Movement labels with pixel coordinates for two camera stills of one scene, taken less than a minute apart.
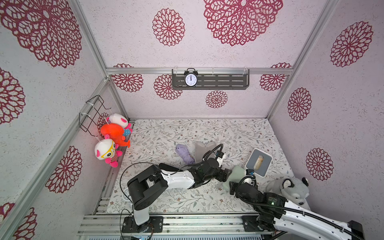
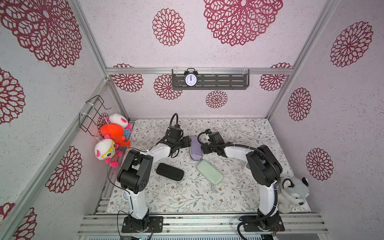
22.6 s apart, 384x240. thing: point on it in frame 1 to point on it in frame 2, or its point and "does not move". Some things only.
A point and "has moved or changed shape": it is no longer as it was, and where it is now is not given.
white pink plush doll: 119,119 does not move
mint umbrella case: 237,173 has moved or changed shape
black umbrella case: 163,166 does not move
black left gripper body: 220,175 to 185,142
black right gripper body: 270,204 to 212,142
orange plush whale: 114,131 does not move
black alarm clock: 191,77 does not move
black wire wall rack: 88,114 does not move
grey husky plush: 295,189 does not move
